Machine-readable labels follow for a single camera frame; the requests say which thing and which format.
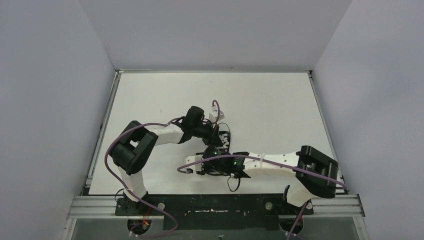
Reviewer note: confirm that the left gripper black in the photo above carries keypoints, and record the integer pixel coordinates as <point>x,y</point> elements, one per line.
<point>217,138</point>

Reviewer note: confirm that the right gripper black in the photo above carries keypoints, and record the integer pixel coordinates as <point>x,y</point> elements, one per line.
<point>205,169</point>

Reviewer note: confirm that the white shoelace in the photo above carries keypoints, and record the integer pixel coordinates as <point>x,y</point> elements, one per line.
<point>225,137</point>

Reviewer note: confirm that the black white canvas sneaker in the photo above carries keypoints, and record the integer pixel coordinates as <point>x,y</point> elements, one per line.
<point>223,127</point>

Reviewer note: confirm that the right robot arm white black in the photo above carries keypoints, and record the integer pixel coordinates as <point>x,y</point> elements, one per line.
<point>312,173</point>

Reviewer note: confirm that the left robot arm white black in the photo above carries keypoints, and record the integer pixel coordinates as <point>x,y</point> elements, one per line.
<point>131,150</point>

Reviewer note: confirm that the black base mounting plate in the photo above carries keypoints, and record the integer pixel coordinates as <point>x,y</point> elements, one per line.
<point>268,211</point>

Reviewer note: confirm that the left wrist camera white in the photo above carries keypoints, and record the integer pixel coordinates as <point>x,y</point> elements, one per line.
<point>214,116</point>

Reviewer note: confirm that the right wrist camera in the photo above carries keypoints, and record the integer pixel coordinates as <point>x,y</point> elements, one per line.
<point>192,162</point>

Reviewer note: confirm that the aluminium frame rail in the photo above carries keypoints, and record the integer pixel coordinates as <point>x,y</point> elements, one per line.
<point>103,207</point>

